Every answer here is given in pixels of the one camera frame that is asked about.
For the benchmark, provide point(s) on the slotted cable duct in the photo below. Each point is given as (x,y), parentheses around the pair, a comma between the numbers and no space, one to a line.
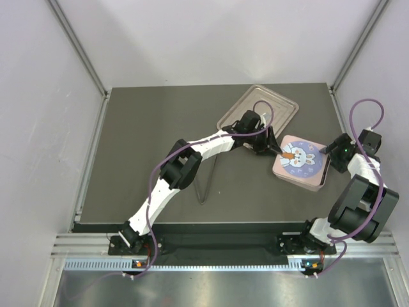
(130,265)

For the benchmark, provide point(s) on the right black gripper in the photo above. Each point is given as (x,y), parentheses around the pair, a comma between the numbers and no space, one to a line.
(344,141)

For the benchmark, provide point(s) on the small plain metal tray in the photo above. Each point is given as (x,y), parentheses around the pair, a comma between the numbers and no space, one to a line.
(297,151)

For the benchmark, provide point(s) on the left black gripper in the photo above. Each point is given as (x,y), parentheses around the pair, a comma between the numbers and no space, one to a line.
(269,142)

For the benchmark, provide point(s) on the large stepped metal tray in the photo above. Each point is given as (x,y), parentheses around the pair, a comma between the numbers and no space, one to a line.
(284,108)

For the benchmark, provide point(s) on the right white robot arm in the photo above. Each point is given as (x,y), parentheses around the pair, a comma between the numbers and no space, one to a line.
(365,205)

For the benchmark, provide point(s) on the aluminium frame post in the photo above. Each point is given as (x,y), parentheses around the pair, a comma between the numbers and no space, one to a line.
(78,48)
(364,34)

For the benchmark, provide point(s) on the pink chocolate tin box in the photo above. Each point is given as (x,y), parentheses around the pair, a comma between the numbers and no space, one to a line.
(308,176)

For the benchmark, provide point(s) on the left aluminium frame post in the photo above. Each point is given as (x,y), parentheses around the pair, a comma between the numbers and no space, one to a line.
(78,48)

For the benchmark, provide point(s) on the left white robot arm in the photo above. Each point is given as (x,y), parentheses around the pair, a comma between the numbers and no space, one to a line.
(178,170)

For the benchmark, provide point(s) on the right aluminium frame post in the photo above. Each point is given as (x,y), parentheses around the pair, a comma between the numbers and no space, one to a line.
(364,34)

